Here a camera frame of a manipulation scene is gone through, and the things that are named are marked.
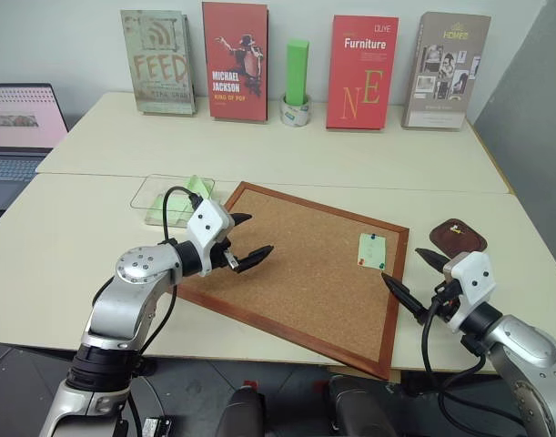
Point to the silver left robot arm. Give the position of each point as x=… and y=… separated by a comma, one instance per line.
x=123, y=305

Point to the dark rounded shape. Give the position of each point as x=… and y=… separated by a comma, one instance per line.
x=245, y=412
x=357, y=407

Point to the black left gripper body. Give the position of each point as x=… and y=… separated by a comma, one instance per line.
x=224, y=256

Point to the pale green paper note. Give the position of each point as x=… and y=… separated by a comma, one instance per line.
x=371, y=251

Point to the grey FEED book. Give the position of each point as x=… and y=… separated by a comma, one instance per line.
x=161, y=64

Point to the green foam block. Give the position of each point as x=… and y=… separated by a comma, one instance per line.
x=297, y=70

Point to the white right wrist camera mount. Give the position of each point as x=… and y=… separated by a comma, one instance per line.
x=475, y=282

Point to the clear plastic tray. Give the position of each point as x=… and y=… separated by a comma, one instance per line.
x=145, y=200

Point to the clear tape roll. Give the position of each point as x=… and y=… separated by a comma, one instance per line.
x=296, y=114

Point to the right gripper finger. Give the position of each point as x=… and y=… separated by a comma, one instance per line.
x=405, y=295
x=434, y=260

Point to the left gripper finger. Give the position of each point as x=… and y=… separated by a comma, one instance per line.
x=255, y=257
x=240, y=217

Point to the red Furniture book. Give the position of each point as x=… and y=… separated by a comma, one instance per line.
x=361, y=77

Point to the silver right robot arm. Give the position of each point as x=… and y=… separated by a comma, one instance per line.
x=523, y=355

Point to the wood framed cork board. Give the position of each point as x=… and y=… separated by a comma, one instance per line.
x=296, y=264

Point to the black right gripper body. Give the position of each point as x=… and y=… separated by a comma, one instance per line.
x=445, y=300

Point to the grey laptop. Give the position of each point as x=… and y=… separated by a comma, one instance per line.
x=20, y=118

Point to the brown leather tray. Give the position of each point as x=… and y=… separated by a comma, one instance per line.
x=459, y=237

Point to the beige Homes book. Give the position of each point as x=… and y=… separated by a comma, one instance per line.
x=446, y=73

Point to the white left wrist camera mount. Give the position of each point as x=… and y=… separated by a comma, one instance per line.
x=207, y=224

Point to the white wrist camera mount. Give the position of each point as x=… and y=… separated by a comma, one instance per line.
x=475, y=282
x=207, y=224

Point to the red Michael Jackson book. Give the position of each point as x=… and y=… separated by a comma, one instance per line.
x=234, y=64

